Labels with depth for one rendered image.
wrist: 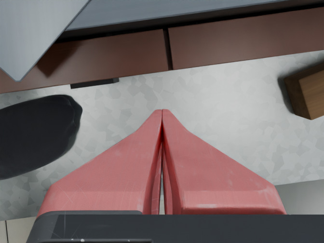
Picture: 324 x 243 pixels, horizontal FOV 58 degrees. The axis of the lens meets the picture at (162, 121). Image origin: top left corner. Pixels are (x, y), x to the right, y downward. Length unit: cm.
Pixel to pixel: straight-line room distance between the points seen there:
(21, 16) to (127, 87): 21
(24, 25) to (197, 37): 15
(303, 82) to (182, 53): 19
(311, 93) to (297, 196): 95
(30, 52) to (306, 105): 34
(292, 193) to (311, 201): 9
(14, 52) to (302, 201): 124
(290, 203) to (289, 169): 85
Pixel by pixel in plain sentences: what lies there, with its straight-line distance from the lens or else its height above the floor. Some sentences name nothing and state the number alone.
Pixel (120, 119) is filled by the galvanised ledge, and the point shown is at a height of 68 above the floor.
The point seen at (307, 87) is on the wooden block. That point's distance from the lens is 43.
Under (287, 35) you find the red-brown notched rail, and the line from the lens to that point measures 32.
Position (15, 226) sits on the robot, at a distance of 106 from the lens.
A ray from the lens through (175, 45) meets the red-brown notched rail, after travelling 29.
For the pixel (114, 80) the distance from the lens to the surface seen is 35.
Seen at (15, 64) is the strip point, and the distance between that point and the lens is 28.
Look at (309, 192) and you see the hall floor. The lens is 136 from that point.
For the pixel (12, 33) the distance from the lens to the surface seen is 28.
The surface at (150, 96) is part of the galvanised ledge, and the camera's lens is 44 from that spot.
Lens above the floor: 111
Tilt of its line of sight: 80 degrees down
